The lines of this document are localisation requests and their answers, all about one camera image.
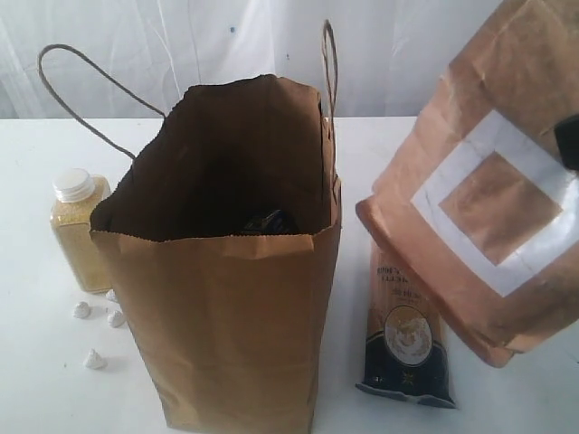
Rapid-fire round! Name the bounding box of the brown pouch with orange label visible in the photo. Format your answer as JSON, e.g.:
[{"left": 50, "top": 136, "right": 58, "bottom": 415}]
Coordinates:
[{"left": 356, "top": 1, "right": 578, "bottom": 368}]

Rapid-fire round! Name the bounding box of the clear can with brown contents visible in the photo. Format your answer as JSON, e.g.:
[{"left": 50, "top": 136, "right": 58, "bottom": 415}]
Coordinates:
[{"left": 242, "top": 209, "right": 299, "bottom": 235}]

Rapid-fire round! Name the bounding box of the large brown paper bag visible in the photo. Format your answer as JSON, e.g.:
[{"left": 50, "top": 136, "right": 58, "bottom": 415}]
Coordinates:
[{"left": 37, "top": 18, "right": 343, "bottom": 420}]

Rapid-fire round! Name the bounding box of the spaghetti packet with Italian flag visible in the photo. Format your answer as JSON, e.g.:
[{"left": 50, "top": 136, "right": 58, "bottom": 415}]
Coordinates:
[{"left": 356, "top": 243, "right": 456, "bottom": 409}]

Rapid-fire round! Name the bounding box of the yellow grain bottle white cap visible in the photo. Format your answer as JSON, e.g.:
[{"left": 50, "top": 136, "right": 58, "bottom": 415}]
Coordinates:
[{"left": 50, "top": 168, "right": 111, "bottom": 293}]

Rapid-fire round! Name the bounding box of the white backdrop curtain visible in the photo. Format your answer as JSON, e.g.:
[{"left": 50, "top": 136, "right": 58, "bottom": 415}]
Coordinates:
[{"left": 1, "top": 0, "right": 497, "bottom": 118}]

